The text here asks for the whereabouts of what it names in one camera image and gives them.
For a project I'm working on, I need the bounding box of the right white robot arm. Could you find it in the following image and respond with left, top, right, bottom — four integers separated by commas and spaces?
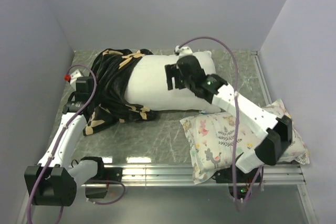
165, 55, 292, 182

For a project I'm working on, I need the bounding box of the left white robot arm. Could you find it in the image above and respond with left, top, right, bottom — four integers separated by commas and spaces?
24, 76, 106, 207

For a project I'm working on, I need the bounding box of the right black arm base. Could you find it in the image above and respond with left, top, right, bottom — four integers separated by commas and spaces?
214, 165, 263, 201

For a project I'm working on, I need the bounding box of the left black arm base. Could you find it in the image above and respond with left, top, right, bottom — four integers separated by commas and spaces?
84, 167, 123, 200

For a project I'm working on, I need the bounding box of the white pillow insert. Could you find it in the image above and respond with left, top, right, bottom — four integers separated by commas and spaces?
124, 55, 221, 113

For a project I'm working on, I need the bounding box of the purple cable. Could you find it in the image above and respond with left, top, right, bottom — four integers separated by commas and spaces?
178, 36, 265, 211
26, 64, 126, 224

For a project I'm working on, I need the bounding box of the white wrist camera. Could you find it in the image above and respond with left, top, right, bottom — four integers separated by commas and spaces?
174, 46, 193, 57
64, 69, 84, 88

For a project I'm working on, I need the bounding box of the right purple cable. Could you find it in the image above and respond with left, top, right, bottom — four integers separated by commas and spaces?
178, 36, 265, 211

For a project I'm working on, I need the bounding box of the animal print white pillow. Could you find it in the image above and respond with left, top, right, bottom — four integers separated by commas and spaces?
180, 99, 310, 185

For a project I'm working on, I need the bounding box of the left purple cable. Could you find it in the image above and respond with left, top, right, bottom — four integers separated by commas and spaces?
26, 64, 126, 224

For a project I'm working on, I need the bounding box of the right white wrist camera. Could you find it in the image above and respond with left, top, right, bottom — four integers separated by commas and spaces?
174, 46, 193, 57

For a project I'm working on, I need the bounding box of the aluminium mounting rail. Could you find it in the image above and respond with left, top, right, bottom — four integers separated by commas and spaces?
60, 163, 307, 188

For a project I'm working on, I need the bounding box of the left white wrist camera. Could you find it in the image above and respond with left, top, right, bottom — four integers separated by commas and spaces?
64, 69, 84, 88

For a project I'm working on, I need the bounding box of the black floral plush pillowcase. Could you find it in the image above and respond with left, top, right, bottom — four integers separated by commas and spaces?
83, 48, 157, 136

